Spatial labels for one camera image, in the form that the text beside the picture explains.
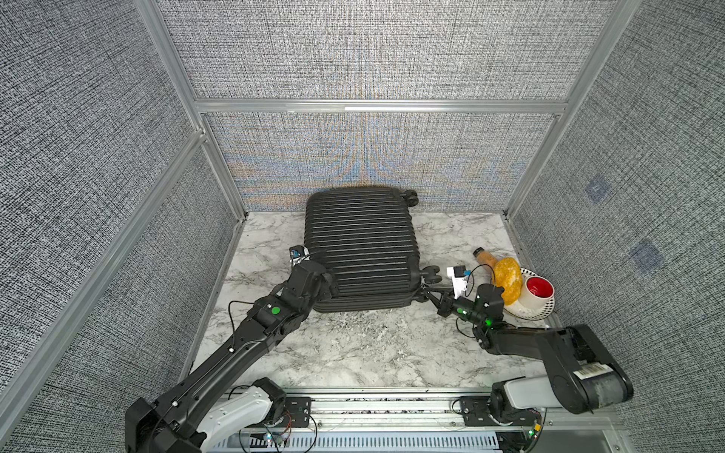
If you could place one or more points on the white perforated plate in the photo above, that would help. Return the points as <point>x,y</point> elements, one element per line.
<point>519,311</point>

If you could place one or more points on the brown bottle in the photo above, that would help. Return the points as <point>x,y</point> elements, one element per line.
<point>485,258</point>

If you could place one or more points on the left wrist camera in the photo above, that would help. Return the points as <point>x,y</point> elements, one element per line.
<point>297,254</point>

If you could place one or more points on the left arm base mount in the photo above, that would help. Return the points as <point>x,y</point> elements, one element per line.
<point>291,412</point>

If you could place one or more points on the yellow mesh sponge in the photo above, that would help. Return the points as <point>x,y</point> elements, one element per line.
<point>508,276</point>

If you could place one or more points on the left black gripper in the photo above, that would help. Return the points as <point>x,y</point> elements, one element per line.
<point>328,287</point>

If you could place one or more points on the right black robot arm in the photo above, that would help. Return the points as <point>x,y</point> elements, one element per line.
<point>581,375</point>

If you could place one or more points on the black hard-shell suitcase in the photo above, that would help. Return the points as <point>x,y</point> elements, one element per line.
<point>364,236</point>

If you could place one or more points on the red and white cup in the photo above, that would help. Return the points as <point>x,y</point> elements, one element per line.
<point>536,293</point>

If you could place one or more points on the aluminium front rail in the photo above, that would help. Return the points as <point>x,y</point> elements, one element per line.
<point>247,407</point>

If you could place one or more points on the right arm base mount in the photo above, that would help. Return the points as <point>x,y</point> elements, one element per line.
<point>490,411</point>

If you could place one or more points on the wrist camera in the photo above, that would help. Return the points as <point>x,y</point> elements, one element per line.
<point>297,254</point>
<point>458,276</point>

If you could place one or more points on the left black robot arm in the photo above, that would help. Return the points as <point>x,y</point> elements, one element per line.
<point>172,422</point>

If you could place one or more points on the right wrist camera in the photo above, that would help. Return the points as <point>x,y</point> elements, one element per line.
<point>458,276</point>

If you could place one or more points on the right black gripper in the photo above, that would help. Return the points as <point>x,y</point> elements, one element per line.
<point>443,305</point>

